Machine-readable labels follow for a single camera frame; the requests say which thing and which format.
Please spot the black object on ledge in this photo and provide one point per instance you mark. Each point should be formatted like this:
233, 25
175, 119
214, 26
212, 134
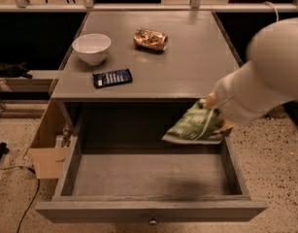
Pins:
14, 70

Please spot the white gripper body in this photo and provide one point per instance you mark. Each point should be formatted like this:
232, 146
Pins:
233, 98

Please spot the brown cardboard box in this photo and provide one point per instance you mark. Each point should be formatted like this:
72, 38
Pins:
50, 144

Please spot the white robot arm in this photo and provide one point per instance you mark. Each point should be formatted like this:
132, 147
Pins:
267, 80

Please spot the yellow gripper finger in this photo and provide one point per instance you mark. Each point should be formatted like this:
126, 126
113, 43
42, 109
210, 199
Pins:
210, 102
222, 124

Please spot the round metal drawer knob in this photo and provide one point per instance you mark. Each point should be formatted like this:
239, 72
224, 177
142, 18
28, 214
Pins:
153, 221

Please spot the dark blue snack packet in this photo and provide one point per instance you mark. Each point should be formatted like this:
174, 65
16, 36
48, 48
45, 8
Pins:
111, 78

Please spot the metal railing frame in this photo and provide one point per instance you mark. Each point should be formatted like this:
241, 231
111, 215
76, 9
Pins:
163, 5

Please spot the grey wooden cabinet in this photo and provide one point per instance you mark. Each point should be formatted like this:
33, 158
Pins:
165, 83

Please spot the white ceramic bowl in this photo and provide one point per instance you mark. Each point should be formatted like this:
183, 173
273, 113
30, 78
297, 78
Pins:
93, 48

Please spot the green jalapeno chip bag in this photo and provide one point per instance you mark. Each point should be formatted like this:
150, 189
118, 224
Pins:
197, 126

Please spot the grey open top drawer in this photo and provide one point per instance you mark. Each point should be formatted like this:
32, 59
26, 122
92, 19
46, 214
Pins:
108, 180

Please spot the crushed gold soda can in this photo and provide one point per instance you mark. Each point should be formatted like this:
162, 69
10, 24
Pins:
150, 39

